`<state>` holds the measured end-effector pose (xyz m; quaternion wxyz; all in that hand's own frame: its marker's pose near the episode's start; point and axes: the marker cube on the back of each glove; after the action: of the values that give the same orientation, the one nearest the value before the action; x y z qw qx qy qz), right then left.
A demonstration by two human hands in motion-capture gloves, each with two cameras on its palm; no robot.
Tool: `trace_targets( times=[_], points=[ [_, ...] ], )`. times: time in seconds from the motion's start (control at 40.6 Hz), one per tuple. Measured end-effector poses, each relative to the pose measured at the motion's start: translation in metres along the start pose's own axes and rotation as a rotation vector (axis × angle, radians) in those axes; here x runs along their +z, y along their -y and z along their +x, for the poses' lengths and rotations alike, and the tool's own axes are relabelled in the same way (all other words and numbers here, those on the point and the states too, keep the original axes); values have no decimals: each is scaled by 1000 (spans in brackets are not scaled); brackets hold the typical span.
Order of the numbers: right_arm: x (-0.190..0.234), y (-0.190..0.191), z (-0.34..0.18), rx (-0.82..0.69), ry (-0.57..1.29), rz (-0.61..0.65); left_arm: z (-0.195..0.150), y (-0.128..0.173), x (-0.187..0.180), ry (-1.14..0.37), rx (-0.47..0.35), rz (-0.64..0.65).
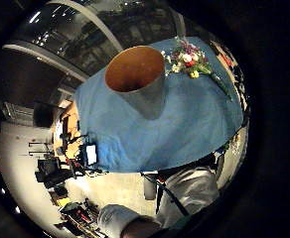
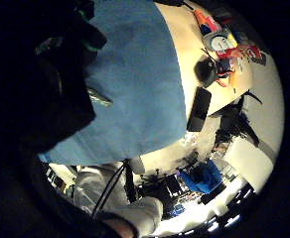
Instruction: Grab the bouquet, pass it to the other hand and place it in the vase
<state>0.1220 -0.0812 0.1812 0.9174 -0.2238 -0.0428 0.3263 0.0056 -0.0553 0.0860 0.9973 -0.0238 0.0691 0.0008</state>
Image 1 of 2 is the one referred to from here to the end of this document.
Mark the black equipment case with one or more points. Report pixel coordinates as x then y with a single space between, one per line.
50 172

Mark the blue tablecloth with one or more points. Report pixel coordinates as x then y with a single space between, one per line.
158 132

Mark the mixed flower bouquet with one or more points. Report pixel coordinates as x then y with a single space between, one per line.
188 61

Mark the grey vase with brown inside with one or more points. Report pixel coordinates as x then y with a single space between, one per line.
141 79

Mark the wooden desk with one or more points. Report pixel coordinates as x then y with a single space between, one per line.
67 129

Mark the the person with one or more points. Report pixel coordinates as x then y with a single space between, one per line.
188 195

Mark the black tripod with lit screen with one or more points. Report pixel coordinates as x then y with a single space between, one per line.
89 153

